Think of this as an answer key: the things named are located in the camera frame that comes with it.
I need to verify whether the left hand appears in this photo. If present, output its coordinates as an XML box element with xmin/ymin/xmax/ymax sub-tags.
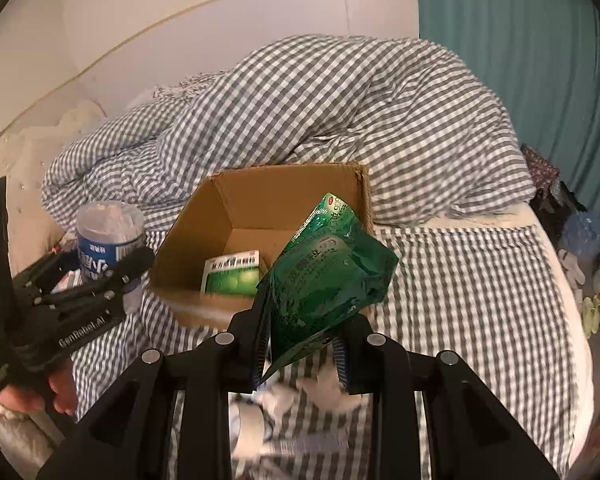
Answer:
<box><xmin>0</xmin><ymin>359</ymin><xmax>78</xmax><ymax>416</ymax></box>

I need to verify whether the white tape roll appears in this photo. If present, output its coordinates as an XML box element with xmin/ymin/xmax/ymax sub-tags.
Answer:
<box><xmin>228</xmin><ymin>402</ymin><xmax>273</xmax><ymax>460</ymax></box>

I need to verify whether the clear cotton swab jar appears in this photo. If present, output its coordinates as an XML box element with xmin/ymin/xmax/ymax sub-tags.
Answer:
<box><xmin>75</xmin><ymin>200</ymin><xmax>147</xmax><ymax>316</ymax></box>

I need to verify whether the teal curtain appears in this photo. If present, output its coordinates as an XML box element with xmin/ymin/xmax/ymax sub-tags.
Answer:
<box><xmin>418</xmin><ymin>0</ymin><xmax>600</xmax><ymax>219</ymax></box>

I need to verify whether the grey checked duvet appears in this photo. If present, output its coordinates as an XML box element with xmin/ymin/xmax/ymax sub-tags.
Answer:
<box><xmin>42</xmin><ymin>35</ymin><xmax>579</xmax><ymax>474</ymax></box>

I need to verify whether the green white medicine box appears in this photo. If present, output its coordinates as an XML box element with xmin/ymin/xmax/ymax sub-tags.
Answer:
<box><xmin>200</xmin><ymin>250</ymin><xmax>261</xmax><ymax>297</ymax></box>

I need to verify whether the brown cardboard box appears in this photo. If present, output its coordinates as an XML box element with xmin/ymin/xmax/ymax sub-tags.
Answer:
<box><xmin>149</xmin><ymin>162</ymin><xmax>374</xmax><ymax>330</ymax></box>

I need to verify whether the green foil pouch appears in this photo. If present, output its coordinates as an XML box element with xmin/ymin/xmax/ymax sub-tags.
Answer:
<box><xmin>257</xmin><ymin>193</ymin><xmax>398</xmax><ymax>380</ymax></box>

